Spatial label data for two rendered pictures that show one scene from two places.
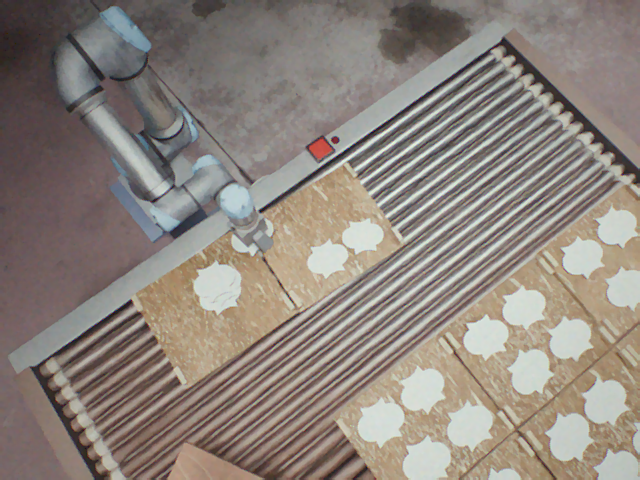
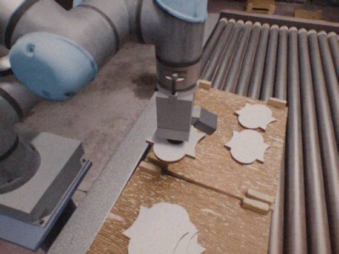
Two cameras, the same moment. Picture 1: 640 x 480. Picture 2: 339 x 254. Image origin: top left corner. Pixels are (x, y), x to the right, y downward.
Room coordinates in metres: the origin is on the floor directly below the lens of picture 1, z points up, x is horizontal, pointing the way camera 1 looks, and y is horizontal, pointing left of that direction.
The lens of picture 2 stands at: (0.18, 0.42, 1.46)
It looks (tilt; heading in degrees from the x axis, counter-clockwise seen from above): 45 degrees down; 325
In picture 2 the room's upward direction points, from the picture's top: straight up
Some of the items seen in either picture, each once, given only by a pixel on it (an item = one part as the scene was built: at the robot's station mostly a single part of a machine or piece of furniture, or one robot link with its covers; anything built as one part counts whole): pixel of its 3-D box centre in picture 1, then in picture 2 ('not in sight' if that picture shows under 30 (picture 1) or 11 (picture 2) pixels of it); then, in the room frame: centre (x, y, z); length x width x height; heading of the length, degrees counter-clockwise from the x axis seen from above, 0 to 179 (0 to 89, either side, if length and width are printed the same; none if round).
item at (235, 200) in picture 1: (237, 204); (177, 20); (0.46, 0.21, 1.33); 0.09 x 0.08 x 0.11; 38
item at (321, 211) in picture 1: (324, 235); (223, 132); (0.49, -0.01, 0.93); 0.41 x 0.35 x 0.02; 121
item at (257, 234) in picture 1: (252, 230); (188, 106); (0.44, 0.19, 1.17); 0.12 x 0.09 x 0.16; 45
